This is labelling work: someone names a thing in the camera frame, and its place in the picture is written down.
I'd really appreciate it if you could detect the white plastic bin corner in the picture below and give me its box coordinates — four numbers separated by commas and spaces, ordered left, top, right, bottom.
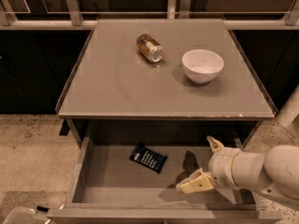
2, 206, 51, 224

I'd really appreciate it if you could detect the white ceramic bowl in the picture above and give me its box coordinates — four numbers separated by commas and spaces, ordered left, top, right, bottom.
181, 49, 224, 84

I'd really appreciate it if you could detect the grey cabinet with counter top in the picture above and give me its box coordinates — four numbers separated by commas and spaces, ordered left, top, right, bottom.
56, 19, 275, 142

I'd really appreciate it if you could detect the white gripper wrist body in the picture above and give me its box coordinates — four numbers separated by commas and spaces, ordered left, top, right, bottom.
208, 147, 242, 189

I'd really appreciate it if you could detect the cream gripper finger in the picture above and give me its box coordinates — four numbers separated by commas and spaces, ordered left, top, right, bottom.
176, 168, 216, 194
206, 135, 224, 153

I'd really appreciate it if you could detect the glass jar with metal lid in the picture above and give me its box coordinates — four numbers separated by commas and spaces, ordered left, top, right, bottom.
135, 34, 164, 63

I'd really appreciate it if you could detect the metal railing frame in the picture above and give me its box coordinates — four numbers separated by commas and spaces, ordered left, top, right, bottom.
1, 0, 298, 25

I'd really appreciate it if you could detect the open grey top drawer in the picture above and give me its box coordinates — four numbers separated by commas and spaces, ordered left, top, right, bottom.
48, 136, 282, 224

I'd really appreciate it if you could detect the dark blue rxbar wrapper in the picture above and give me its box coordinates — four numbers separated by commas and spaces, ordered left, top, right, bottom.
130, 144, 167, 174

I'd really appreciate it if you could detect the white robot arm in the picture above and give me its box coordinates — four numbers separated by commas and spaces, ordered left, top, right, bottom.
176, 136, 299, 210

